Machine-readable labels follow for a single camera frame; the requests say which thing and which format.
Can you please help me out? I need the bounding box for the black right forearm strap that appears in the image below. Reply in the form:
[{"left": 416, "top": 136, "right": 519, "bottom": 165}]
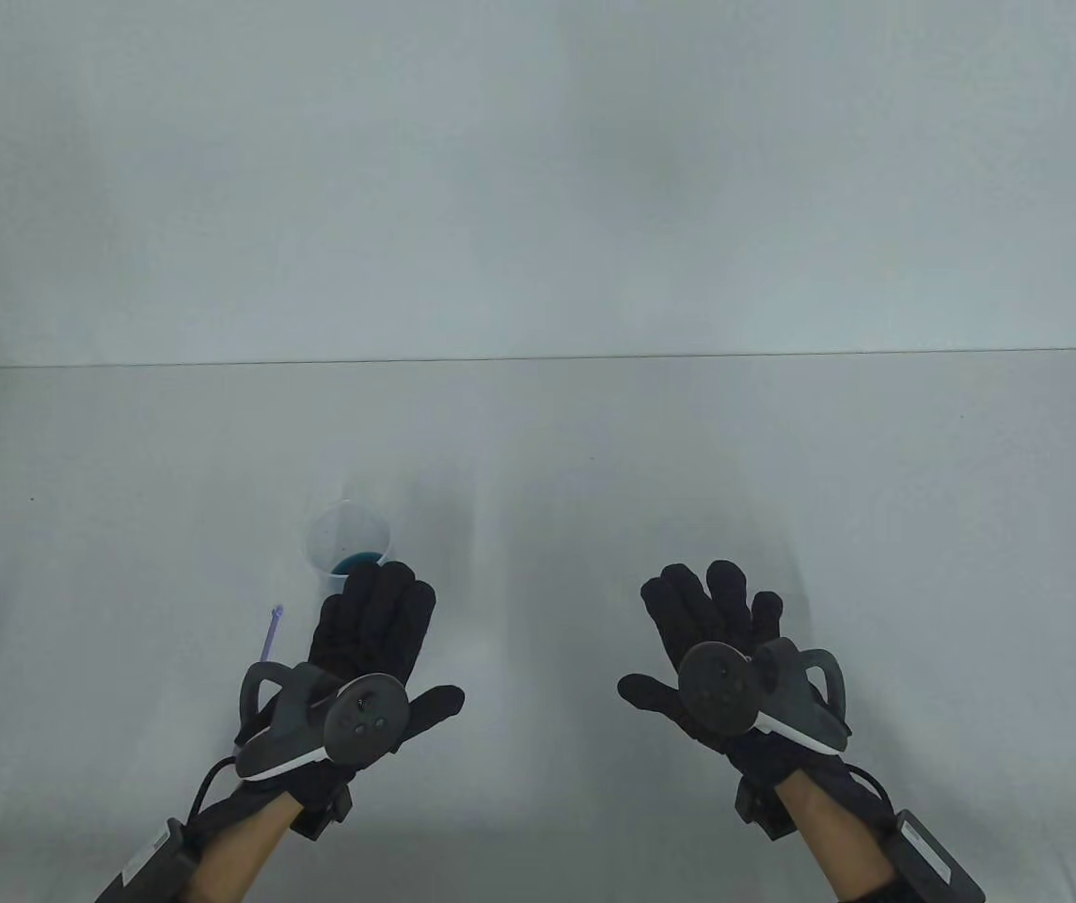
[{"left": 837, "top": 870, "right": 908, "bottom": 903}]

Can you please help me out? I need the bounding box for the person's right forearm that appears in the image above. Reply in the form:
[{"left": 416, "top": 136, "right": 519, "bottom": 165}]
[{"left": 773, "top": 776, "right": 898, "bottom": 903}]

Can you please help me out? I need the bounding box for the black sensor cable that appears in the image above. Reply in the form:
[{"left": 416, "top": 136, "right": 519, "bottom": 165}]
[
  {"left": 186, "top": 755, "right": 240, "bottom": 831},
  {"left": 844, "top": 764, "right": 898, "bottom": 821}
]

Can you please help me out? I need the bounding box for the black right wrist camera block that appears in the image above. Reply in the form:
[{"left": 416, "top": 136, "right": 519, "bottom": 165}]
[{"left": 736, "top": 773, "right": 793, "bottom": 838}]

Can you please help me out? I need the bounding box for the person's left hand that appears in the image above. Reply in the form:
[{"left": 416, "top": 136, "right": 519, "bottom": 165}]
[{"left": 207, "top": 562, "right": 465, "bottom": 821}]

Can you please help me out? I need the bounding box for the black wrist camera block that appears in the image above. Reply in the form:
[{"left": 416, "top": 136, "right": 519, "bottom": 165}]
[
  {"left": 736, "top": 773, "right": 793, "bottom": 838},
  {"left": 292, "top": 785, "right": 354, "bottom": 841}
]

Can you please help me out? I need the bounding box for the black left wrist sensor box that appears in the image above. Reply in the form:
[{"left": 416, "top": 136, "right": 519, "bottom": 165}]
[{"left": 94, "top": 818, "right": 202, "bottom": 903}]

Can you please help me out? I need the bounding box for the grey hand controller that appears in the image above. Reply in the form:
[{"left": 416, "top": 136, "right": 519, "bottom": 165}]
[
  {"left": 679, "top": 638, "right": 852, "bottom": 753},
  {"left": 236, "top": 662, "right": 410, "bottom": 782}
]

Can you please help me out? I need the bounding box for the clear beaker blue dye solution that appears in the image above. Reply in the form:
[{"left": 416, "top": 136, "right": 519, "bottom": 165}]
[{"left": 304, "top": 501, "right": 393, "bottom": 595}]

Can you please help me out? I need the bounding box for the black left wrist camera block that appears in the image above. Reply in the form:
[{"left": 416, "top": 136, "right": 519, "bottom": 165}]
[{"left": 292, "top": 785, "right": 354, "bottom": 841}]

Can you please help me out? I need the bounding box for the black left sensor cable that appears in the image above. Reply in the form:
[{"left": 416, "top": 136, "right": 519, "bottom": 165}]
[{"left": 186, "top": 755, "right": 240, "bottom": 831}]

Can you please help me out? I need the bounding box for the grey left hand controller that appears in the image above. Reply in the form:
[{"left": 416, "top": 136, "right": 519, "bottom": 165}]
[{"left": 236, "top": 662, "right": 410, "bottom": 782}]

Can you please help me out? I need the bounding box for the black right wrist sensor box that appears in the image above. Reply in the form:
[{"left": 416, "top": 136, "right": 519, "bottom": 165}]
[{"left": 881, "top": 809, "right": 987, "bottom": 903}]

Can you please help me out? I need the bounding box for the grey right hand controller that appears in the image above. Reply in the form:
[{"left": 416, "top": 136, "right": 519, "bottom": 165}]
[{"left": 679, "top": 638, "right": 852, "bottom": 753}]

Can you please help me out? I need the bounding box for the person's right hand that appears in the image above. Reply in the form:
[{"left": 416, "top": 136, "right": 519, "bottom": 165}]
[{"left": 618, "top": 562, "right": 887, "bottom": 819}]

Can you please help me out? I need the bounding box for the black wrist sensor box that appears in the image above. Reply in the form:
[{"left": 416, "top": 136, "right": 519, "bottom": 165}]
[
  {"left": 94, "top": 818, "right": 202, "bottom": 903},
  {"left": 881, "top": 809, "right": 987, "bottom": 903}
]

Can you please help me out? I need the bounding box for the black right sensor cable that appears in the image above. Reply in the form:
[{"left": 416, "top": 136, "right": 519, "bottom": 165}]
[{"left": 844, "top": 764, "right": 898, "bottom": 821}]

